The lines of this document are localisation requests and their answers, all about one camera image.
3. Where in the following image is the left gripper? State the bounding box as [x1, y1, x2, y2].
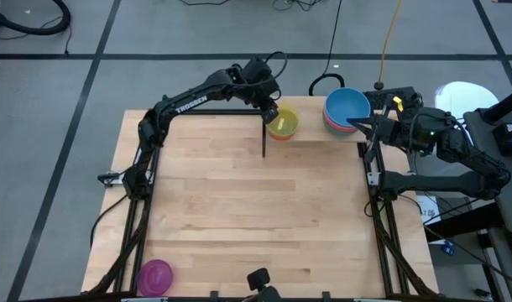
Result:
[243, 79, 281, 126]

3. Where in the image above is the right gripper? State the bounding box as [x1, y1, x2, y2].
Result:
[347, 115, 412, 148]

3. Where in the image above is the green translucent bowl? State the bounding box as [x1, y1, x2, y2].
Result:
[266, 109, 300, 139]

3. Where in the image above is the red opaque bowl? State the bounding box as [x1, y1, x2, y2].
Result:
[322, 113, 368, 134]

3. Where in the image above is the blue opaque bowl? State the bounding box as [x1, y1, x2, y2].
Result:
[324, 86, 373, 129]

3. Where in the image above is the white round object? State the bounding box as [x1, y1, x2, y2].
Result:
[434, 81, 501, 122]

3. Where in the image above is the white printed paper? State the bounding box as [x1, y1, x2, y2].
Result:
[417, 196, 441, 245]

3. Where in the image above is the black floor beam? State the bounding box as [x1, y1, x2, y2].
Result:
[423, 205, 505, 243]

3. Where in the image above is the black box on side table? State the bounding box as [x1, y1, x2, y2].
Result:
[492, 122, 512, 157]

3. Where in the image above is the black bar on side table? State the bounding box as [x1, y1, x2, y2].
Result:
[482, 86, 512, 125]

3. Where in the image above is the purple translucent bowl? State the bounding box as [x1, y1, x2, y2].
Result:
[136, 258, 175, 297]

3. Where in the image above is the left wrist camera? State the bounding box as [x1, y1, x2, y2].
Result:
[242, 57, 274, 84]

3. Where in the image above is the black aluminium table frame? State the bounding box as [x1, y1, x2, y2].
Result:
[87, 94, 440, 302]

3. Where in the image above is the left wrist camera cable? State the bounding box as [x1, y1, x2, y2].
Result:
[262, 50, 289, 83]

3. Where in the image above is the yellow floor cable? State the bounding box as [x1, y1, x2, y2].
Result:
[377, 0, 405, 84]

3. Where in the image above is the black looped floor cable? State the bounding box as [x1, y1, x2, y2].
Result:
[308, 0, 345, 96]

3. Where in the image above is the black cable tangle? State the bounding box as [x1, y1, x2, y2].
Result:
[272, 0, 324, 13]

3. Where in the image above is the long black floor cable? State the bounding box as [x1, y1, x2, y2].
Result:
[423, 225, 512, 289]

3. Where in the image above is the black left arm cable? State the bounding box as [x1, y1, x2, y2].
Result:
[89, 193, 131, 249]

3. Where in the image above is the black vacuum hose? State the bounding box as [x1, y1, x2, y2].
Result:
[0, 0, 71, 36]

